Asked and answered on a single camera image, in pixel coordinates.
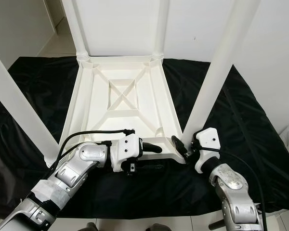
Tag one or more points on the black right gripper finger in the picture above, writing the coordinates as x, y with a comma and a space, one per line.
178, 144

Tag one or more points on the white plastic table top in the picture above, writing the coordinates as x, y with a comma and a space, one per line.
115, 120

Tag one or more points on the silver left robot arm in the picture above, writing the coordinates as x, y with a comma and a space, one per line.
82, 159

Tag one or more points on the grey right robot foot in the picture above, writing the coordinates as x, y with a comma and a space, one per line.
161, 228

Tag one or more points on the grey robot foot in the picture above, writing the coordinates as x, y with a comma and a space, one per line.
91, 227
161, 228

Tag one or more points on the grey left robot foot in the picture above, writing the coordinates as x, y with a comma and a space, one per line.
91, 227

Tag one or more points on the black cloth table cover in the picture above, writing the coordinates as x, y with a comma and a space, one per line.
19, 192

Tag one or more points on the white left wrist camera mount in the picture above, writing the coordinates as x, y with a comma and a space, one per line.
127, 147

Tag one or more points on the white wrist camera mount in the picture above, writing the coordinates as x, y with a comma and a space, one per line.
127, 147
207, 137

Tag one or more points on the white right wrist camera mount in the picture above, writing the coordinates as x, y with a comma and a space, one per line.
207, 137

